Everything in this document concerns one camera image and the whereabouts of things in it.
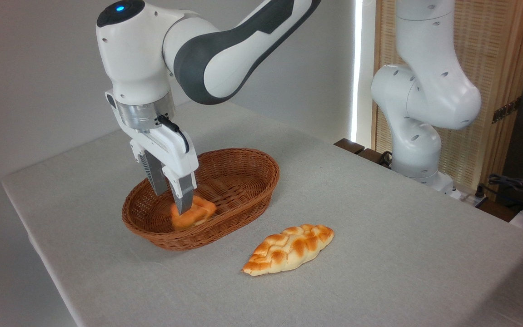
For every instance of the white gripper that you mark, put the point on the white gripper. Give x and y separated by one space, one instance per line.
170 150

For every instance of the round orange bread bun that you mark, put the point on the round orange bread bun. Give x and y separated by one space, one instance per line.
200 211

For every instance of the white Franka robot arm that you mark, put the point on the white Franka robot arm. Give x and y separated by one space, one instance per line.
429 91

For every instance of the brown oval wicker basket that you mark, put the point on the brown oval wicker basket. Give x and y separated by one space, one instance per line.
225 200

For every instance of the long braided bread loaf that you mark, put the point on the long braided bread loaf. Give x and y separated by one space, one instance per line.
288 250

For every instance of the dark wooden block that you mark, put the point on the dark wooden block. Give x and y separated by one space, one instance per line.
356 150

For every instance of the grey tablecloth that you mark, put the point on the grey tablecloth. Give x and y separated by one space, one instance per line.
379 254

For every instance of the white power strip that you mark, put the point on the white power strip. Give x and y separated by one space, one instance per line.
468 197

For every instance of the black metal hinge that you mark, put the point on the black metal hinge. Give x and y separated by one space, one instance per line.
506 110

